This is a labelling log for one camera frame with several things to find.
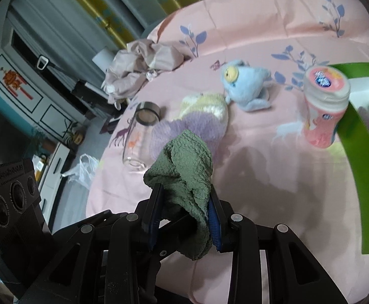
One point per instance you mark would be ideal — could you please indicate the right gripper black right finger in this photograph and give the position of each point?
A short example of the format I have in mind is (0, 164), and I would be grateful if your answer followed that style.
(219, 213)

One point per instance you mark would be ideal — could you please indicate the green knitted cloth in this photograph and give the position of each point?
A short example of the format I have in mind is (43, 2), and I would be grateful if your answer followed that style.
(184, 167)

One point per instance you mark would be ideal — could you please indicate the green cardboard box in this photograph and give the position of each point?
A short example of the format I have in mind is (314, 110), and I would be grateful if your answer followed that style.
(354, 137)

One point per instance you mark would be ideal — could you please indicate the white paper roll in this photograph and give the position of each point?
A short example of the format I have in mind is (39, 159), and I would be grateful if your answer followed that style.
(103, 59)

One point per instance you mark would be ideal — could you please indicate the pink floral tablecloth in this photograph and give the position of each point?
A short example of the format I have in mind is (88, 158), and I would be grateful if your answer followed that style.
(264, 166)

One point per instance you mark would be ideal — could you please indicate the white cabinet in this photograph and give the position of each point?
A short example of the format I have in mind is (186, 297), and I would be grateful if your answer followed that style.
(23, 89)

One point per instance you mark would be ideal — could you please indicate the crumpled beige cloth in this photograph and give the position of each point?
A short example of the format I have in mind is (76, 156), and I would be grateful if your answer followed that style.
(132, 68)

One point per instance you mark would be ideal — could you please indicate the yellow white knitted hat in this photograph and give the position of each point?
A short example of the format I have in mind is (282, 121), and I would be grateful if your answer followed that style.
(212, 103)

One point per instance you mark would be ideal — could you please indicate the teal curtain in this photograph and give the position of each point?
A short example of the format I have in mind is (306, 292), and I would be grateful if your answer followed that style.
(65, 33)

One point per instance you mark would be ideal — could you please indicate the pink snack jar white lid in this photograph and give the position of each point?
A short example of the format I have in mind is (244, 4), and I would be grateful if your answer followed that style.
(326, 92)

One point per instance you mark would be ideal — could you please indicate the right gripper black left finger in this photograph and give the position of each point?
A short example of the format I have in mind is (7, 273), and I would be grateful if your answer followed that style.
(153, 214)

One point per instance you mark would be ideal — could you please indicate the clear glass bottle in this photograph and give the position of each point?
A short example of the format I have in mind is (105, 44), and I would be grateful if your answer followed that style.
(136, 153)

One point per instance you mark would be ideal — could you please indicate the light blue plush toy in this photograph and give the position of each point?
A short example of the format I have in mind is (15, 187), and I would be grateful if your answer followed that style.
(245, 85)

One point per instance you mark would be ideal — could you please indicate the white plastic bag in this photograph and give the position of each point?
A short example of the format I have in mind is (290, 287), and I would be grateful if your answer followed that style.
(84, 172)

